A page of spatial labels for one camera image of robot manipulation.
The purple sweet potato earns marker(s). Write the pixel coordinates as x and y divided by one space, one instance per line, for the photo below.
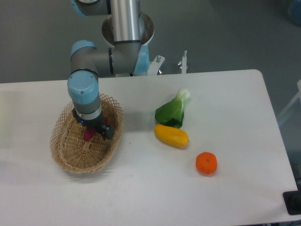
90 132

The white base frame bracket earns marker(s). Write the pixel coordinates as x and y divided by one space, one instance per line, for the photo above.
155 66

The woven wicker basket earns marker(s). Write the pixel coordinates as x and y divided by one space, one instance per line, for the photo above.
75 155

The white clamp post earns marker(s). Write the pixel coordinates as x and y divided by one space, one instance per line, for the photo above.
183 65

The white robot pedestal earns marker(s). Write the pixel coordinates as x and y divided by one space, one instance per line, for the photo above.
146 33

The black device at edge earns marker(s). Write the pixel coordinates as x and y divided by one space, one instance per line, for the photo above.
292 201

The orange tangerine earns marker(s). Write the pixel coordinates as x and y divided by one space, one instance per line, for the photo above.
206 163

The yellow mango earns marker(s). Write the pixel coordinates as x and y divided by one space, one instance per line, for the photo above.
171 136

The green bok choy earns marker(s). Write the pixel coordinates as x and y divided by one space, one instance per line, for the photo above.
172 113

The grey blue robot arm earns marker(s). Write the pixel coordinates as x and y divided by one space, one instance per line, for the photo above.
88 63

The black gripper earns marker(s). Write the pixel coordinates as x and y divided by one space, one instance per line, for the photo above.
104 130

